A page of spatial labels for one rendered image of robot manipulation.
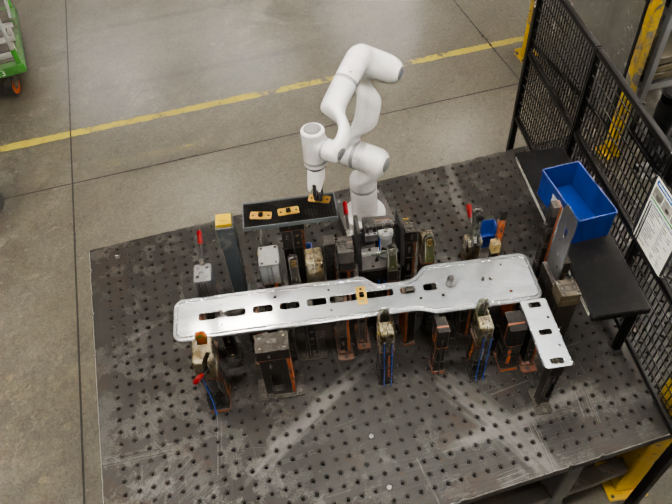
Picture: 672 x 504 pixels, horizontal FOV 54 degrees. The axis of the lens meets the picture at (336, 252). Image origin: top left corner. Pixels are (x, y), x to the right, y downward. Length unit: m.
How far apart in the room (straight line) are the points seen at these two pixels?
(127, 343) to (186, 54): 3.36
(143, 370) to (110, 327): 0.28
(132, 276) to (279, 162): 1.76
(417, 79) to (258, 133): 1.32
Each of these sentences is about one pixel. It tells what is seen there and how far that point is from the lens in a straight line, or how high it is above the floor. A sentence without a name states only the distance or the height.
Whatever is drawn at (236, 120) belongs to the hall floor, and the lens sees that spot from 4.96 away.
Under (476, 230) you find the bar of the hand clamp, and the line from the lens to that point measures 2.55.
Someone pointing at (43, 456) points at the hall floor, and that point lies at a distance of 3.62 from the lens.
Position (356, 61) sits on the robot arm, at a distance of 2.41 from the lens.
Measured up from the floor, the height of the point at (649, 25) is 0.95.
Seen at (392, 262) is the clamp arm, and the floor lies 1.02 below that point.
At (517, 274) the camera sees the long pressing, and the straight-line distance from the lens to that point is 2.59.
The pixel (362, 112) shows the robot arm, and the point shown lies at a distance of 2.63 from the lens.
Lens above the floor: 2.98
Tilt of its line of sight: 49 degrees down
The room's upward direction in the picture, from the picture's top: 4 degrees counter-clockwise
